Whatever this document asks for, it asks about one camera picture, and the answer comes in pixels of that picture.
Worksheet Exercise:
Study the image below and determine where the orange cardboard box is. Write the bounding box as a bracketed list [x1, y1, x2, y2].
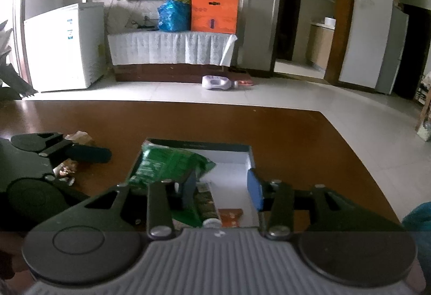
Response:
[190, 0, 239, 35]

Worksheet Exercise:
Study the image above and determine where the grey cardboard box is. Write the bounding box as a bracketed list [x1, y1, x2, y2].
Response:
[126, 138, 262, 229]

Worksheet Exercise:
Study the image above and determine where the white lace tablecloth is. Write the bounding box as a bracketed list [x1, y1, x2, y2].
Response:
[107, 30, 238, 67]

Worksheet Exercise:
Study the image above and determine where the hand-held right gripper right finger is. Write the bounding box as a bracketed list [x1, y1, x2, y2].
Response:
[247, 168, 406, 241]

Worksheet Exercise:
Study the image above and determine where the blue plastic bag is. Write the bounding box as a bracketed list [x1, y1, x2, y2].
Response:
[158, 0, 192, 32]

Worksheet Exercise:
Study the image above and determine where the clear brown snack packet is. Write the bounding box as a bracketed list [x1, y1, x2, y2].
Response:
[53, 131, 95, 187]

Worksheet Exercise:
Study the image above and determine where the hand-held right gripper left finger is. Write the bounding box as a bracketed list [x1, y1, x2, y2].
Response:
[35, 171, 199, 241]

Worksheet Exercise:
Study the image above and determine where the dark wooden television stand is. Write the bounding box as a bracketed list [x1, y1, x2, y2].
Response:
[113, 63, 251, 83]

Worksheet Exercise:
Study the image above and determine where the green snack bag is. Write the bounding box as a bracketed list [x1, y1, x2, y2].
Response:
[172, 181, 220, 227]
[128, 141, 216, 195]

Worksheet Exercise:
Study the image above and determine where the teal cloth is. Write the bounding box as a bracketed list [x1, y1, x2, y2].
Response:
[402, 201, 431, 282]

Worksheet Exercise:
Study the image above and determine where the dark leafy plant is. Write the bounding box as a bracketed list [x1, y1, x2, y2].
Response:
[0, 21, 39, 100]

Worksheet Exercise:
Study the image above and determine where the white chest freezer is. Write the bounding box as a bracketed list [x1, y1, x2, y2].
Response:
[23, 2, 106, 93]

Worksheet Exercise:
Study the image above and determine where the kitchen cabinet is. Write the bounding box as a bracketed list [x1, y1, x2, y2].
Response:
[310, 22, 336, 69]

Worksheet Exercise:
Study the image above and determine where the grey refrigerator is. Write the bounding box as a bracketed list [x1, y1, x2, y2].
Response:
[375, 7, 410, 95]

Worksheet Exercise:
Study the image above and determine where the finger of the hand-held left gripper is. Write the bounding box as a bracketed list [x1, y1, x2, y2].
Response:
[45, 175, 91, 203]
[11, 132, 113, 164]

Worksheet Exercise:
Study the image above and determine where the brown wooden door frame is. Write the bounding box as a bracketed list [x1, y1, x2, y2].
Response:
[324, 0, 358, 86]

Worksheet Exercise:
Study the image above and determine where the orange snack packet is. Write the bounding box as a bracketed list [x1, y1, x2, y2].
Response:
[218, 208, 244, 227]

